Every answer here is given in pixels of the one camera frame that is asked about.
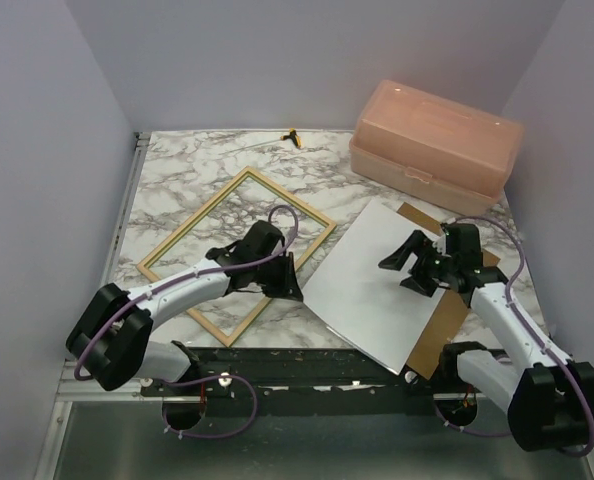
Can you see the pink translucent plastic box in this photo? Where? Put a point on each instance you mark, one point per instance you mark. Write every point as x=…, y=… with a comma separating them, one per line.
x=440, y=151

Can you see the brown frame backing board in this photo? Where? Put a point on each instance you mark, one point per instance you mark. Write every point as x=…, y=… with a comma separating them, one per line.
x=447, y=318

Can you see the wooden picture frame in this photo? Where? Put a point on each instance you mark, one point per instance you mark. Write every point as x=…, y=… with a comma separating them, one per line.
x=225, y=218

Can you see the yellow black hex key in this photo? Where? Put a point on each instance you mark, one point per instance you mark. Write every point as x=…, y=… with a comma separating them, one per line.
x=291, y=136

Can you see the aluminium rail left side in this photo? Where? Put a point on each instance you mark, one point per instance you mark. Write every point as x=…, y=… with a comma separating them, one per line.
x=116, y=240

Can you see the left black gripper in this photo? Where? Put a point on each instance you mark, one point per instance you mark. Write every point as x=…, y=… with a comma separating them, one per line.
x=289, y=287

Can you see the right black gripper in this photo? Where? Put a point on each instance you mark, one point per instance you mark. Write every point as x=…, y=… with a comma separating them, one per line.
x=398, y=259

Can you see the white photo paper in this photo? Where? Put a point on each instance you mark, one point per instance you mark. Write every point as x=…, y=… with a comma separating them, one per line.
x=363, y=304

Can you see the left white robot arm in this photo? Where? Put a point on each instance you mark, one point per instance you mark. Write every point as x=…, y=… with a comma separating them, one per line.
x=112, y=342

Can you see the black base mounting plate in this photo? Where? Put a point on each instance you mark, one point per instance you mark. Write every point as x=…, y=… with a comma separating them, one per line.
x=309, y=382

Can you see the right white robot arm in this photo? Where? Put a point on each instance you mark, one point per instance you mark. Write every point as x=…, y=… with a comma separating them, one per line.
x=547, y=396

